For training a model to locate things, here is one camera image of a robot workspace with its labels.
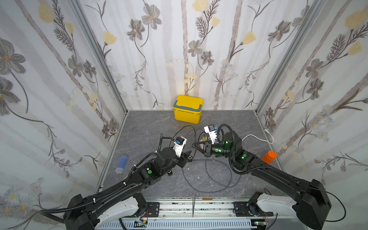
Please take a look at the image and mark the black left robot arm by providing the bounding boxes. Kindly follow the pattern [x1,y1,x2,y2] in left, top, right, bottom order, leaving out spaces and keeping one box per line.
[40,137,191,230]

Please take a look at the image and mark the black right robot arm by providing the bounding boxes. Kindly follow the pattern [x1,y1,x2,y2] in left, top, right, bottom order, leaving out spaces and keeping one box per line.
[192,124,332,230]

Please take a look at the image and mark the yellow plastic storage box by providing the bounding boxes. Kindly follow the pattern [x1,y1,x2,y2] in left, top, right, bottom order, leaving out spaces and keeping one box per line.
[173,95,204,124]

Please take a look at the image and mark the blue transparent bottle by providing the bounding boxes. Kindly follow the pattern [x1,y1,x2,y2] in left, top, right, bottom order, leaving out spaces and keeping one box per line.
[115,155,128,174]

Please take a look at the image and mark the orange bottle cap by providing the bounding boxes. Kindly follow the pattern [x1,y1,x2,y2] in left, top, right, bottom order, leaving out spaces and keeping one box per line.
[262,150,278,164]

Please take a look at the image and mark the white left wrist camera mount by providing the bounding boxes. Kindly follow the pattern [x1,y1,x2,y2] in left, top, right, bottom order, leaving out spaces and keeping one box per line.
[173,137,187,158]

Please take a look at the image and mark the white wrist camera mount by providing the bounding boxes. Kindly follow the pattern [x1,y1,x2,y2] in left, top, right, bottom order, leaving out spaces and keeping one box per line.
[204,125,218,144]
[173,137,187,158]

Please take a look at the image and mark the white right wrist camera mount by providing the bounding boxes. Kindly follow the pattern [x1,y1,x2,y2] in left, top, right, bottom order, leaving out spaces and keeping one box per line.
[204,125,218,144]

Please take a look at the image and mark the white power strip cord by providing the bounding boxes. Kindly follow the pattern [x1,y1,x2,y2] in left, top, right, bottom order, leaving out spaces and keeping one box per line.
[241,129,274,145]

